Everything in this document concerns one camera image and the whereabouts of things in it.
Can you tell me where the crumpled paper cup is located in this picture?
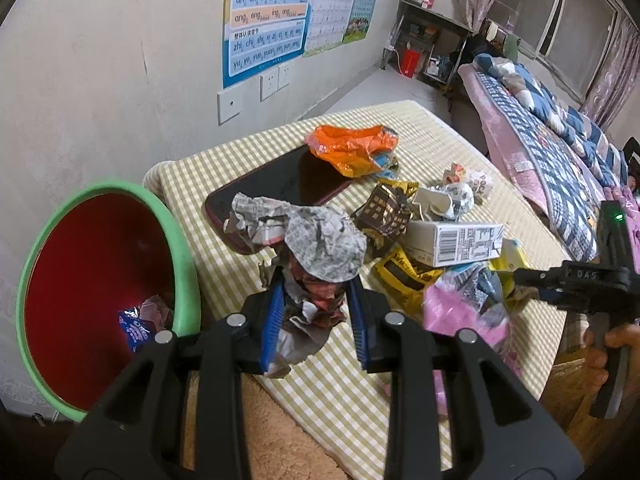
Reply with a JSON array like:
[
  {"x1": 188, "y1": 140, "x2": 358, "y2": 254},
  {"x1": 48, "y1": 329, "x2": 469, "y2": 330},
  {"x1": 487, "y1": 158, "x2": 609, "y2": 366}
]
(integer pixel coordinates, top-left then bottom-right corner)
[{"x1": 411, "y1": 182, "x2": 475, "y2": 222}]

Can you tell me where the white and pink snack box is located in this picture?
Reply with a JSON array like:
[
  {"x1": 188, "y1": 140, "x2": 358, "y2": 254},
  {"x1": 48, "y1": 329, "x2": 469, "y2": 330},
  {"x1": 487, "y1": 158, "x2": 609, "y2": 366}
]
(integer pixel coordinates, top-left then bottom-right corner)
[{"x1": 442, "y1": 162, "x2": 493, "y2": 196}]

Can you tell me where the red bag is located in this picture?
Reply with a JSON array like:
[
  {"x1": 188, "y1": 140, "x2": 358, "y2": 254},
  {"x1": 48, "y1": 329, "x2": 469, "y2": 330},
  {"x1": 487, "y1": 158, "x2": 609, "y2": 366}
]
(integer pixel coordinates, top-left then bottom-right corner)
[{"x1": 398, "y1": 49, "x2": 421, "y2": 78}]

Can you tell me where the orange snack wrapper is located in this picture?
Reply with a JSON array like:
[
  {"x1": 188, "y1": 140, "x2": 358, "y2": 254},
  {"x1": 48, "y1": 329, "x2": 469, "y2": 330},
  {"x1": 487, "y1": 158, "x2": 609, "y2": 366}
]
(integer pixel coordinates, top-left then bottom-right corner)
[{"x1": 305, "y1": 124, "x2": 401, "y2": 178}]

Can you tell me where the yellow and black snack wrapper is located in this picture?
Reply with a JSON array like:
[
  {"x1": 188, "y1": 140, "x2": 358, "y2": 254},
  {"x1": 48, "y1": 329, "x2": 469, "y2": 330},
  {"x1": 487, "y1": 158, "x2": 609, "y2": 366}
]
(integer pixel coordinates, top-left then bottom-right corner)
[{"x1": 372, "y1": 247, "x2": 446, "y2": 311}]

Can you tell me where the window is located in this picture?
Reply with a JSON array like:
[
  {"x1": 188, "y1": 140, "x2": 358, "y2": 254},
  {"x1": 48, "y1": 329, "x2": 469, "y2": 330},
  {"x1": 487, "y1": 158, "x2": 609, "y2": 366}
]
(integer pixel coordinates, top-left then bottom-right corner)
[{"x1": 487, "y1": 0, "x2": 631, "y2": 103}]

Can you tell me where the green and red plastic basin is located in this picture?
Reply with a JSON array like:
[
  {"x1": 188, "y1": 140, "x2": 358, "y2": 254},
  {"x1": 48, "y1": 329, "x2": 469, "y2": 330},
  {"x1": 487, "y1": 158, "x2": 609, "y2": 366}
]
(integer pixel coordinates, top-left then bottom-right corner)
[{"x1": 16, "y1": 178, "x2": 202, "y2": 423}]

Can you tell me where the yellow checked tablecloth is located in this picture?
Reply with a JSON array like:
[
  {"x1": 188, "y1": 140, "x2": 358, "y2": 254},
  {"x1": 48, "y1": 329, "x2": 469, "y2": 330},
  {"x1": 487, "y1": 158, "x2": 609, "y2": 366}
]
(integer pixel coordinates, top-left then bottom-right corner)
[{"x1": 142, "y1": 100, "x2": 573, "y2": 480}]

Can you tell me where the pink quilted blanket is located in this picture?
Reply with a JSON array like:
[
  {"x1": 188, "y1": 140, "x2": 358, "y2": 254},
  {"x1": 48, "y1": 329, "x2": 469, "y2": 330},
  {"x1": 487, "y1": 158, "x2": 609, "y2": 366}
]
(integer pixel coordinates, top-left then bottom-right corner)
[{"x1": 459, "y1": 65, "x2": 556, "y2": 211}]

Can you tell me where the pink snack wrapper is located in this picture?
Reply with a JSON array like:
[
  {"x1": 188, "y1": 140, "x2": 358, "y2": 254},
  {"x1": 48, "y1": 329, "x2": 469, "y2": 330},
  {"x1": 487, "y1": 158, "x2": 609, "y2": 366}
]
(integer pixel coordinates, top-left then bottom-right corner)
[{"x1": 382, "y1": 265, "x2": 523, "y2": 416}]

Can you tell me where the yellow paper packet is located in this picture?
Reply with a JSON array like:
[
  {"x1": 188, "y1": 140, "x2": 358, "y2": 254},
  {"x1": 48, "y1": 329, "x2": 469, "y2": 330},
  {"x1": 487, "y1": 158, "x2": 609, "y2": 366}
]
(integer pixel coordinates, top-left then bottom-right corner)
[{"x1": 490, "y1": 239, "x2": 533, "y2": 311}]

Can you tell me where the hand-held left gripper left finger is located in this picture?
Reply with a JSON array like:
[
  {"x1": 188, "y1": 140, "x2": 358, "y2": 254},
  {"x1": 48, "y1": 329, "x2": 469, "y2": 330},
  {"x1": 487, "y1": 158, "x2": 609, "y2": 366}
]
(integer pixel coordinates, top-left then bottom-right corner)
[{"x1": 55, "y1": 265, "x2": 291, "y2": 480}]

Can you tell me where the brown and gold snack wrapper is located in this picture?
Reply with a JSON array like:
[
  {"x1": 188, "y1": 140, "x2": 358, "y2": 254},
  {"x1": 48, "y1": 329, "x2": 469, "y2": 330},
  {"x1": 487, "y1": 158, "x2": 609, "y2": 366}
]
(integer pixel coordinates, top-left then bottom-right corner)
[{"x1": 350, "y1": 178, "x2": 421, "y2": 261}]

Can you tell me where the blue-edged alphabet wall poster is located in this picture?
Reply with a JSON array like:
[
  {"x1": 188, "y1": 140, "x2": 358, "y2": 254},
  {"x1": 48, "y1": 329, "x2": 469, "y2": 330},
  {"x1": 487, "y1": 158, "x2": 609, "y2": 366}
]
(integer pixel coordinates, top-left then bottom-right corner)
[{"x1": 222, "y1": 0, "x2": 321, "y2": 90}]

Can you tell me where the person's right hand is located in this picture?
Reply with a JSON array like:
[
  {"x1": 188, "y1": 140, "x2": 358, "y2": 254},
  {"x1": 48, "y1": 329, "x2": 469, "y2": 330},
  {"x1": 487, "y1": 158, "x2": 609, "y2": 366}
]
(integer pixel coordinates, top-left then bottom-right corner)
[{"x1": 584, "y1": 324, "x2": 640, "y2": 396}]

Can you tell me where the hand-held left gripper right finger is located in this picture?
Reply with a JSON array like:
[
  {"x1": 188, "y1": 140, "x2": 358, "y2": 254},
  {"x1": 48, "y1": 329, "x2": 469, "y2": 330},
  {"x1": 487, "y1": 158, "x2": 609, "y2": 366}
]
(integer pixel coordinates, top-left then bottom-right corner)
[{"x1": 345, "y1": 275, "x2": 586, "y2": 480}]

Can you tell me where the crumpled pinkish paper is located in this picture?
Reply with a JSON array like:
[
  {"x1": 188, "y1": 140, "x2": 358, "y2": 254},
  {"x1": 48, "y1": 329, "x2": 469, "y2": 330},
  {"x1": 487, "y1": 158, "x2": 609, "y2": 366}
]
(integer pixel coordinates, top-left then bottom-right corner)
[{"x1": 137, "y1": 296, "x2": 176, "y2": 332}]

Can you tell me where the dark metal shelf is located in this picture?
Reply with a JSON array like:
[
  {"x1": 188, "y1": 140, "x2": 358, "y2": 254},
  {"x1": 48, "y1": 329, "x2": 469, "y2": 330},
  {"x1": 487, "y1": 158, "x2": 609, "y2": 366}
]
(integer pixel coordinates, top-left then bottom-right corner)
[{"x1": 380, "y1": 0, "x2": 476, "y2": 93}]

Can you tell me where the blue patchwork quilt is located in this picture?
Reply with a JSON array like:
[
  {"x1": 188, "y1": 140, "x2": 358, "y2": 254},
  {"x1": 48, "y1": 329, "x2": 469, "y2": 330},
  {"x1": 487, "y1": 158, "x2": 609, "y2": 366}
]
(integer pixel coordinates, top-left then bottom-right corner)
[{"x1": 472, "y1": 52, "x2": 631, "y2": 261}]

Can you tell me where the newspaper ball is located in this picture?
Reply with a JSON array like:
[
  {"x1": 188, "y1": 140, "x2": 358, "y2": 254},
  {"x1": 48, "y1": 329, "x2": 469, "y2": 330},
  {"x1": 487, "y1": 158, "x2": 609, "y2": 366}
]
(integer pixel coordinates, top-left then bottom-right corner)
[{"x1": 223, "y1": 192, "x2": 368, "y2": 378}]

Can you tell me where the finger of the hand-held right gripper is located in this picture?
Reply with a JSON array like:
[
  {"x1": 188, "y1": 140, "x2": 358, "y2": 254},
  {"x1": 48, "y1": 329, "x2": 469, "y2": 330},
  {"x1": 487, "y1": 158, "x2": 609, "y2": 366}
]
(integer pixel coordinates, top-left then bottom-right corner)
[{"x1": 512, "y1": 267, "x2": 568, "y2": 297}]

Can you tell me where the pale grid wall poster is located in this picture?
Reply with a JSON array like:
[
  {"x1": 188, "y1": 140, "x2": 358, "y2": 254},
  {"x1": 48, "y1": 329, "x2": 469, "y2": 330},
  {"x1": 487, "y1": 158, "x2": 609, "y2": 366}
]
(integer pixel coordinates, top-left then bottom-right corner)
[{"x1": 302, "y1": 0, "x2": 366, "y2": 58}]

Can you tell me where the white milk carton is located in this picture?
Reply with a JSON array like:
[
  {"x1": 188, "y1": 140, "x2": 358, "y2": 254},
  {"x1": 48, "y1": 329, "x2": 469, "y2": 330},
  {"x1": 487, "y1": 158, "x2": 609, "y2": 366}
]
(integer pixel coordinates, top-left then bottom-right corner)
[{"x1": 405, "y1": 221, "x2": 505, "y2": 268}]

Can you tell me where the blue snack wrapper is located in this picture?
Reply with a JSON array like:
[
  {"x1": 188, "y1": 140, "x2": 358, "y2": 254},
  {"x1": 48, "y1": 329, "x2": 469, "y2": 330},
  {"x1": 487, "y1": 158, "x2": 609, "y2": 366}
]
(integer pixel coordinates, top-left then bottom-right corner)
[{"x1": 118, "y1": 310, "x2": 156, "y2": 356}]

